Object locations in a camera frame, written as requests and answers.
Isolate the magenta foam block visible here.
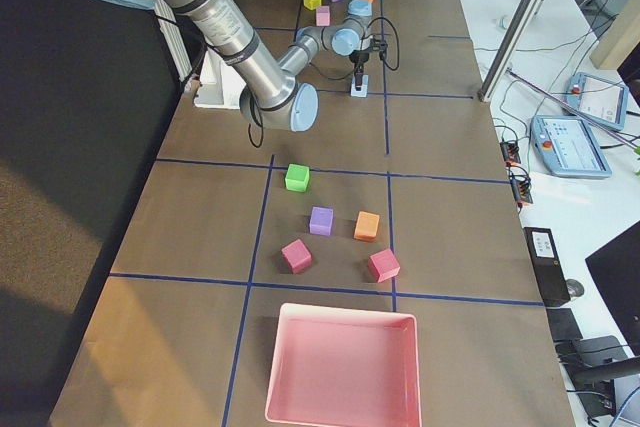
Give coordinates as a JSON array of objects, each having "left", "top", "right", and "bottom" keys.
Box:
[{"left": 281, "top": 239, "right": 313, "bottom": 274}]

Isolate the pink foam block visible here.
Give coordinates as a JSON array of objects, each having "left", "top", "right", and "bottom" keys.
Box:
[{"left": 315, "top": 5, "right": 331, "bottom": 27}]

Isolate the reacher grabber stick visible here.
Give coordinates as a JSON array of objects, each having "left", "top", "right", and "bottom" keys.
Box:
[{"left": 507, "top": 69, "right": 639, "bottom": 154}]

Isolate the white camera mast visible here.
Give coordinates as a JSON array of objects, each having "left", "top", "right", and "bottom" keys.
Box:
[{"left": 189, "top": 42, "right": 245, "bottom": 111}]

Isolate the far teach pendant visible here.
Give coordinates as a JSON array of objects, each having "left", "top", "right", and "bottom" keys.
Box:
[{"left": 565, "top": 72, "right": 629, "bottom": 131}]

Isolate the orange connector board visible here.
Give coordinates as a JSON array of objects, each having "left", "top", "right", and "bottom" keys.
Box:
[
  {"left": 500, "top": 141, "right": 521, "bottom": 166},
  {"left": 509, "top": 174, "right": 533, "bottom": 208}
]

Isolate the far orange foam block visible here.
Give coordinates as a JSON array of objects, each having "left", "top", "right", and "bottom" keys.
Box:
[{"left": 353, "top": 211, "right": 380, "bottom": 242}]

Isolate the near teach pendant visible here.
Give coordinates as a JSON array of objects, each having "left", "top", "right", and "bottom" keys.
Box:
[{"left": 530, "top": 115, "right": 612, "bottom": 179}]

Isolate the red foam block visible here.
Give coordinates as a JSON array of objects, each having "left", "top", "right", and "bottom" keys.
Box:
[{"left": 367, "top": 248, "right": 401, "bottom": 283}]

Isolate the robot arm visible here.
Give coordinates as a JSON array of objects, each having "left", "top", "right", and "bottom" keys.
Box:
[{"left": 102, "top": 0, "right": 372, "bottom": 132}]

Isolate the black power adapter box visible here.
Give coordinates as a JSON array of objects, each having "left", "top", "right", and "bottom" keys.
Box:
[{"left": 523, "top": 227, "right": 570, "bottom": 307}]

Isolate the far purple foam block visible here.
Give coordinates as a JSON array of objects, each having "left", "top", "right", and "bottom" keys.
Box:
[{"left": 309, "top": 206, "right": 334, "bottom": 236}]

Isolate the green foam block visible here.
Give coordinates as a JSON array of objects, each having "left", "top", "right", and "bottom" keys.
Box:
[{"left": 285, "top": 163, "right": 310, "bottom": 192}]

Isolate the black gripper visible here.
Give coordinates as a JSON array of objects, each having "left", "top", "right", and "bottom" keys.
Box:
[{"left": 351, "top": 50, "right": 369, "bottom": 89}]

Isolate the computer monitor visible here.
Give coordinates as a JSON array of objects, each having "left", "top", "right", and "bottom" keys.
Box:
[{"left": 586, "top": 227, "right": 639, "bottom": 353}]

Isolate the red plastic bin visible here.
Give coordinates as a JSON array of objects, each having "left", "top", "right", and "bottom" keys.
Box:
[{"left": 265, "top": 303, "right": 422, "bottom": 426}]

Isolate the blue block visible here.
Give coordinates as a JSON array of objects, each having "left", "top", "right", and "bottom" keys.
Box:
[{"left": 350, "top": 74, "right": 369, "bottom": 98}]

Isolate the teach pendant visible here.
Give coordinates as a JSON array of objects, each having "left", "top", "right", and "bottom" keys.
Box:
[
  {"left": 530, "top": 115, "right": 612, "bottom": 179},
  {"left": 565, "top": 72, "right": 629, "bottom": 131}
]

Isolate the aluminium frame post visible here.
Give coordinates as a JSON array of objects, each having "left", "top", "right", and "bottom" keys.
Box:
[{"left": 478, "top": 0, "right": 543, "bottom": 102}]

